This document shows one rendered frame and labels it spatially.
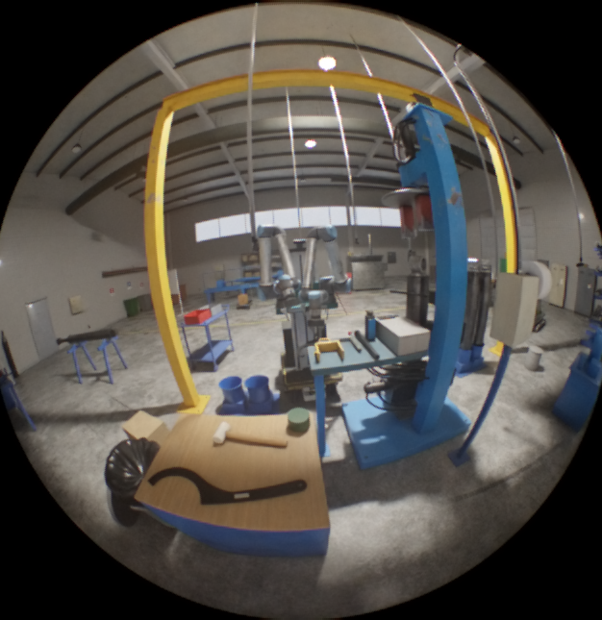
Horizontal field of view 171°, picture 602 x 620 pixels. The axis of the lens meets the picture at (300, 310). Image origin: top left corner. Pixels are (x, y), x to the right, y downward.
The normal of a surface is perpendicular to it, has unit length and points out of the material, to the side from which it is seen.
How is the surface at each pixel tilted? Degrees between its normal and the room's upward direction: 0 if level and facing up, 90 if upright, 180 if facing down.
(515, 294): 90
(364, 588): 0
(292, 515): 0
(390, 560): 0
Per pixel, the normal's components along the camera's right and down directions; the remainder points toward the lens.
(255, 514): -0.08, -0.97
